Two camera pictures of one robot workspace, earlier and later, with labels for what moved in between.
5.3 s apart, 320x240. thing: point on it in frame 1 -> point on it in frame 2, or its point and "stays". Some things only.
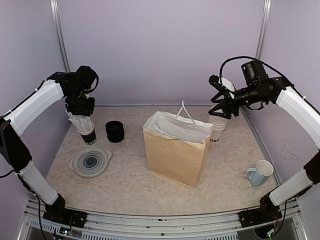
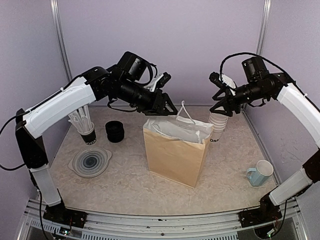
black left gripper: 88,111 -> 167,112
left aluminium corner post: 56,18 stays
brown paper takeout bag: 176,145 stays
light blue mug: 258,175 stays
